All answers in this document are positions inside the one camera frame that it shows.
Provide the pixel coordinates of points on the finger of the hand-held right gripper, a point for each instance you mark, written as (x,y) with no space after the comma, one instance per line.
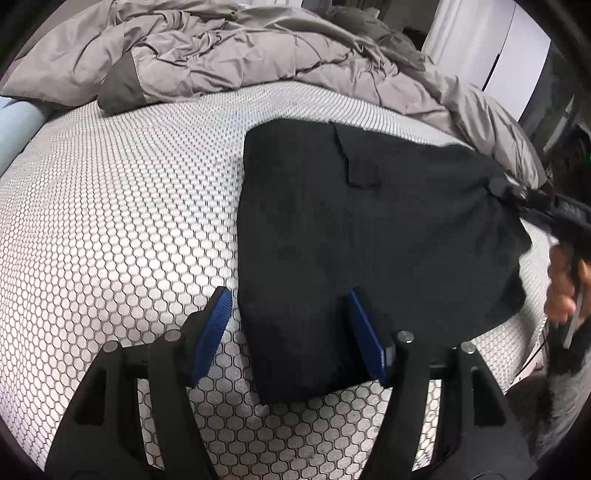
(521,194)
(538,214)

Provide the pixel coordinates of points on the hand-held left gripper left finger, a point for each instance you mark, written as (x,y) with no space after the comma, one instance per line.
(212,332)

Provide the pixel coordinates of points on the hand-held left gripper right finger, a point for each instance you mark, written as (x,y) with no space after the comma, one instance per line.
(367,337)

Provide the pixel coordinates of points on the black pants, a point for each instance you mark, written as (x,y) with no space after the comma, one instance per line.
(369,230)

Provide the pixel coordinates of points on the person's right hand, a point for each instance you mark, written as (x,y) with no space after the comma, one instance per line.
(558,281)

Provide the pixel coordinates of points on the white wardrobe doors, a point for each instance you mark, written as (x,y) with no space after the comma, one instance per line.
(517,60)

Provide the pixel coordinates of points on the bed with honeycomb mesh cover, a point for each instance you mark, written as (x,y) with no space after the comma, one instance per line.
(115,207)

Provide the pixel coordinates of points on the white curtain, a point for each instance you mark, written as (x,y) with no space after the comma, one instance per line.
(452,27)

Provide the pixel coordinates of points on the grey fuzzy cloth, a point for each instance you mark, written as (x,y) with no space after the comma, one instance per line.
(568,397)

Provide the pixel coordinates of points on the dark grey blanket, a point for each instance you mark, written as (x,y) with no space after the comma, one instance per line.
(369,27)

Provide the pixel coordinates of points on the grey duvet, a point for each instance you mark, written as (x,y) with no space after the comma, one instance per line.
(231,60)

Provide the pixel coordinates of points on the light blue pillow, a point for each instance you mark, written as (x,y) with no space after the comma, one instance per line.
(18,124)

